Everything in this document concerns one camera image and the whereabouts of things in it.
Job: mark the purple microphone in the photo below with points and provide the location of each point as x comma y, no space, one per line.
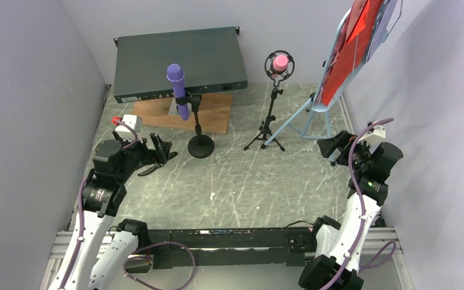
175,76

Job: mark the black tripod mic stand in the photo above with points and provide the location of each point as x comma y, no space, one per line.
265,131

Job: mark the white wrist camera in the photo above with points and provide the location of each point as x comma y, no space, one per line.
373,136
127,127

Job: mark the light blue music stand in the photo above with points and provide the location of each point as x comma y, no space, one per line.
300,120

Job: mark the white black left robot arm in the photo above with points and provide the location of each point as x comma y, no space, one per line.
99,198

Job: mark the grey metal bracket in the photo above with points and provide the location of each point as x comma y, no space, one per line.
174,109

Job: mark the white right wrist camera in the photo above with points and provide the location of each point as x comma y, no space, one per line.
373,136

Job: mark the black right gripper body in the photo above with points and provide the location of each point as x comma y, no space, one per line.
357,154

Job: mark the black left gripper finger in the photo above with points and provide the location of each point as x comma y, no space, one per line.
157,143
165,152

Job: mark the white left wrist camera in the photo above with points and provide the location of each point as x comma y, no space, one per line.
127,127

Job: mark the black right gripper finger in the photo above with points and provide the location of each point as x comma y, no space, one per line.
334,158
339,142

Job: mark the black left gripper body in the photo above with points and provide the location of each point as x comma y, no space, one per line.
139,153

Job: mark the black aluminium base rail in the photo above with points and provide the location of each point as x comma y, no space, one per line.
166,249

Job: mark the black round-base mic stand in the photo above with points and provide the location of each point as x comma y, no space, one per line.
200,146

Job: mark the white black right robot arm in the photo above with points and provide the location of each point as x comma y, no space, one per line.
339,244

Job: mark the black wire stripper pliers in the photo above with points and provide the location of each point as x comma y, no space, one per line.
151,169

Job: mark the dark green rack unit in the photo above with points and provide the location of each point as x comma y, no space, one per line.
210,58

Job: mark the wooden board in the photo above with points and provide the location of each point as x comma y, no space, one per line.
214,113

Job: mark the pink microphone in shock mount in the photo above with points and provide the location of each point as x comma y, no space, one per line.
279,66

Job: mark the red sheet music papers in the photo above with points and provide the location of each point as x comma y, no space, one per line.
358,36

